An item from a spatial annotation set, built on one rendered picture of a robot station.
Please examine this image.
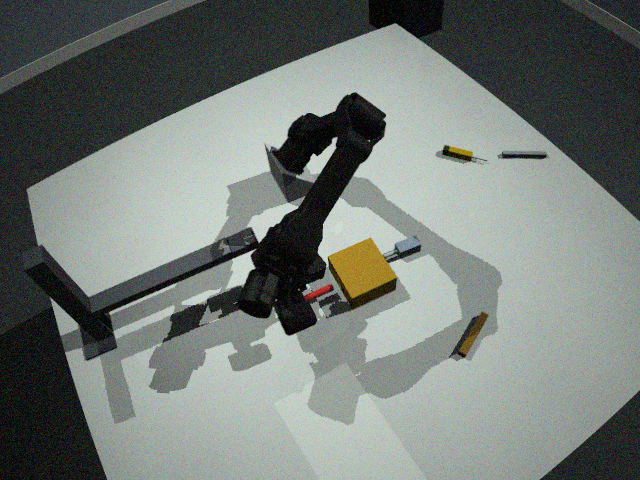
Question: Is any brown rectangular bar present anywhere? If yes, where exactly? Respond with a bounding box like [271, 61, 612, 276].
[457, 312, 489, 358]

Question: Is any red cylinder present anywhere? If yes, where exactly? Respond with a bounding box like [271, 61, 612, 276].
[304, 284, 334, 302]

